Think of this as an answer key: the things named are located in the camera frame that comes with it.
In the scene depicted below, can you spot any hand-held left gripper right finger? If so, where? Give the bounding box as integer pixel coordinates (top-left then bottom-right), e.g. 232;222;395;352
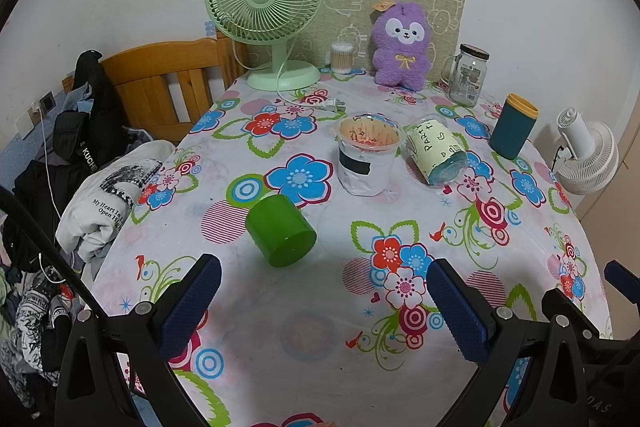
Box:
426;258;601;427

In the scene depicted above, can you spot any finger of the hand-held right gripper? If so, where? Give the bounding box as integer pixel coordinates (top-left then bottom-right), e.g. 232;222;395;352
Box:
604;259;640;295

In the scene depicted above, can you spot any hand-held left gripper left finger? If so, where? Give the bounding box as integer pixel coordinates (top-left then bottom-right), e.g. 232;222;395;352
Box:
54;253;222;427

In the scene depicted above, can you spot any green plastic cup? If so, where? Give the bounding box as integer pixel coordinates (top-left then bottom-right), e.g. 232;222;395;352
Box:
245;194;318;268

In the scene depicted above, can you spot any clear cup with pale label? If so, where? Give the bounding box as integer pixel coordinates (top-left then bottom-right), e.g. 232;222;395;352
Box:
404;116;469;186

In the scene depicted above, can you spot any clear cup with white wrap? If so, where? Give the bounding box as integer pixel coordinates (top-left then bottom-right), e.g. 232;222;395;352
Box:
334;113;405;198

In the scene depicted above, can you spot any teal cup with yellow rim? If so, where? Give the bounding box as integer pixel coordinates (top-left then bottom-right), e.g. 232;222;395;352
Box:
489;93;540;160

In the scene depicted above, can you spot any floral tablecloth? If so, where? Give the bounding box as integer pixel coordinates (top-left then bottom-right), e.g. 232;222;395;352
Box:
92;67;613;427

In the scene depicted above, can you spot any white small fan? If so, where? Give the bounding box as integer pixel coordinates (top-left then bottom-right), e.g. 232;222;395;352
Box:
551;108;620;195

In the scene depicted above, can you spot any white printed shirt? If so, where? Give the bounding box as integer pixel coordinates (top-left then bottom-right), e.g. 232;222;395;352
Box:
55;140;176;264

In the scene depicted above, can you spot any pile of clothes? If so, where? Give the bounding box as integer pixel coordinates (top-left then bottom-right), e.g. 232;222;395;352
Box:
0;157;103;410

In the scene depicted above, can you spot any black bag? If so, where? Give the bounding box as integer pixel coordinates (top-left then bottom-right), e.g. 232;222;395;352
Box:
52;50;132;170

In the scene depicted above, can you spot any wooden chair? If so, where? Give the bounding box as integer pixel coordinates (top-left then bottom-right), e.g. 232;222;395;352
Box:
100;33;249;145

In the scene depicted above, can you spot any glass jar mug with lid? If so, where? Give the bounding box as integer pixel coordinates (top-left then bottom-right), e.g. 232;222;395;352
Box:
440;43;490;108

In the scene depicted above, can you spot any purple plush toy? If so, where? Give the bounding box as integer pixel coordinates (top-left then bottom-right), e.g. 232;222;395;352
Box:
370;1;434;88

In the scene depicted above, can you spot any cotton swab box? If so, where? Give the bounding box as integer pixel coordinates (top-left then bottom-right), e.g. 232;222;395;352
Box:
330;41;353;74

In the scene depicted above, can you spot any beige patterned mat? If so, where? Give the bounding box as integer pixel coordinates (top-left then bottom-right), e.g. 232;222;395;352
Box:
245;0;468;82

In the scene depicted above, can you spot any white charging cable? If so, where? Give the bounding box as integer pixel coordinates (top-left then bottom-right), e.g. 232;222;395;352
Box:
31;106;68;284

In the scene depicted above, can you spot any white fan power cord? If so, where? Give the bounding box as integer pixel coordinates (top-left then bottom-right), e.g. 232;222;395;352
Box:
231;39;347;114

